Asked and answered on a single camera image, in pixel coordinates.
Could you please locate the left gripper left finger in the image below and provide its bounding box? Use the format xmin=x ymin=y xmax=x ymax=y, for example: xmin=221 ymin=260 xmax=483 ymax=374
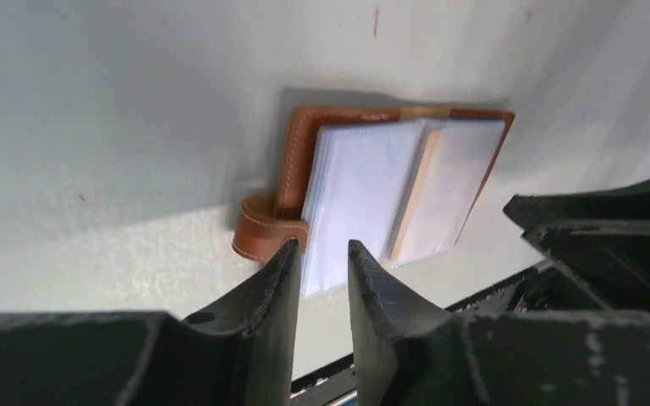
xmin=0 ymin=239 xmax=300 ymax=405

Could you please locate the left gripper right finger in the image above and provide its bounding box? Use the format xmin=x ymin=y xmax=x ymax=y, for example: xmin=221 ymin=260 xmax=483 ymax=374
xmin=348 ymin=240 xmax=650 ymax=405

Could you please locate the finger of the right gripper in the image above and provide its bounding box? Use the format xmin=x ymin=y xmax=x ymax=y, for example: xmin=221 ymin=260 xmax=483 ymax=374
xmin=503 ymin=179 xmax=650 ymax=313

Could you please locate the brown leather card holder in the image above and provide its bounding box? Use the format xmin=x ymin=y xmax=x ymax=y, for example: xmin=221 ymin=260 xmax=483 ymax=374
xmin=232 ymin=106 xmax=515 ymax=298

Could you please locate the gold VIP credit card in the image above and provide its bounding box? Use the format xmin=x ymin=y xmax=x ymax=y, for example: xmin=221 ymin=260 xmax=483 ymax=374
xmin=387 ymin=129 xmax=441 ymax=266

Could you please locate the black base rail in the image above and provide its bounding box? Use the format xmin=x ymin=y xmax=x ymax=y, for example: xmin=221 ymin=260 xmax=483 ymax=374
xmin=289 ymin=260 xmax=612 ymax=406

